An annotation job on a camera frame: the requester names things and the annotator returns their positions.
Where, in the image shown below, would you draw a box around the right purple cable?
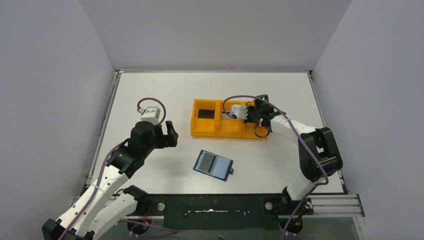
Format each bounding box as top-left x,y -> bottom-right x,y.
221,95 -> 330,240

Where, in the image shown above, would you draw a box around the blue leather card holder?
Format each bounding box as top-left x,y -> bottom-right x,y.
193,149 -> 234,182

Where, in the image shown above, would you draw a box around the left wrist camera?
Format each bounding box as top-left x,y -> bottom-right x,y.
138,106 -> 161,125

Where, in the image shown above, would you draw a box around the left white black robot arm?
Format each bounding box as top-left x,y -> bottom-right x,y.
41,120 -> 179,240

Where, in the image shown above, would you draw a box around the black VIP credit card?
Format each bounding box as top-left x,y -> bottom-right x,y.
197,109 -> 215,119

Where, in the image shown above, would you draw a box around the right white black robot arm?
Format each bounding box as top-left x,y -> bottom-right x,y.
242,95 -> 343,214

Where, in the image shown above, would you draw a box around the aluminium frame rail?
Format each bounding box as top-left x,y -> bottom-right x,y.
309,194 -> 365,218

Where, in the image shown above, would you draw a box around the orange three-compartment tray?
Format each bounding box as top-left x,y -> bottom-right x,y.
190,98 -> 269,140

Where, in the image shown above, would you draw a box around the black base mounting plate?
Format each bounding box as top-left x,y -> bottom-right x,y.
130,193 -> 314,231

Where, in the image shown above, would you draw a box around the purple cable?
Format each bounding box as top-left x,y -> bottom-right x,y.
221,95 -> 330,240
57,97 -> 178,240

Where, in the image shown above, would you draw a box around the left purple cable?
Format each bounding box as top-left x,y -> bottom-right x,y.
57,97 -> 178,240

